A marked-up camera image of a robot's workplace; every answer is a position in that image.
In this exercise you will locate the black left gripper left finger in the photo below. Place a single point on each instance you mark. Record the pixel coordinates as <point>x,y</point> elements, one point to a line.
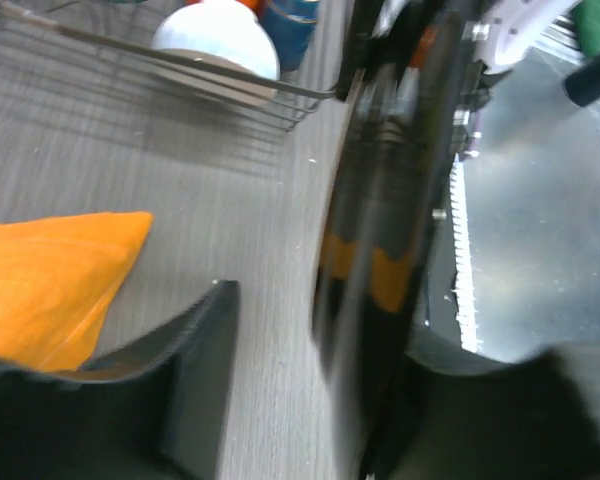
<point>153,409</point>

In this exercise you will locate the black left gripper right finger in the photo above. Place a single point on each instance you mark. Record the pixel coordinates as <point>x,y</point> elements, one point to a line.
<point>461,416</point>

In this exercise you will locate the blue mug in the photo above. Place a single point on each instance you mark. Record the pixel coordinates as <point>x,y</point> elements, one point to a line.
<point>290,25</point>

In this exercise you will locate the white ribbed bowl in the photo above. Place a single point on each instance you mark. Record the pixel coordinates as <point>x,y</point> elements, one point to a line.
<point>228,30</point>

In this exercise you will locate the orange mug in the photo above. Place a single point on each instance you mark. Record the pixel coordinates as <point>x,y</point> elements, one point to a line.
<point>254,5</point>

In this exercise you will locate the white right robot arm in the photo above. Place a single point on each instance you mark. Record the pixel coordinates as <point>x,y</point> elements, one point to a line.
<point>511,27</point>

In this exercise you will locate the black striped-rim round plate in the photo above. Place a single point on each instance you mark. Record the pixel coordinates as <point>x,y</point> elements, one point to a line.
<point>403,89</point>

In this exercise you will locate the orange Mickey Mouse pillow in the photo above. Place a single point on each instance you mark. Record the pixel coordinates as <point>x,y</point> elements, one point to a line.
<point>58,277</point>

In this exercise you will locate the white slotted cable duct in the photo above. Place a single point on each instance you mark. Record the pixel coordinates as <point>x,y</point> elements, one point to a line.
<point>464,285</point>

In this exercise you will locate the grey wire dish rack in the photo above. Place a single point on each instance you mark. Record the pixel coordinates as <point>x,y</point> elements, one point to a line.
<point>289,100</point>

